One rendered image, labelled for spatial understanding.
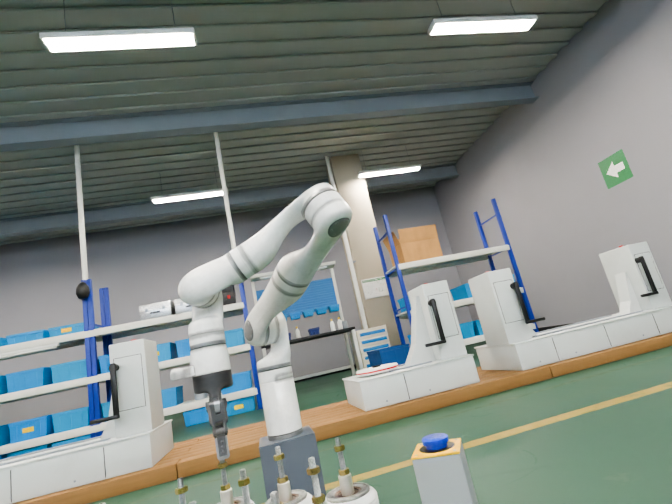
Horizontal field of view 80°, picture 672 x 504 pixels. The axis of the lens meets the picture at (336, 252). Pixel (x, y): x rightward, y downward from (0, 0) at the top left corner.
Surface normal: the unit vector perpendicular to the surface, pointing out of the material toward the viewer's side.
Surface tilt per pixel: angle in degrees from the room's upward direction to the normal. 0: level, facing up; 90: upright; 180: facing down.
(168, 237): 90
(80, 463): 90
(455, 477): 90
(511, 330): 90
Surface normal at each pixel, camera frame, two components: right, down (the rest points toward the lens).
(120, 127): 0.17, -0.27
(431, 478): -0.32, -0.16
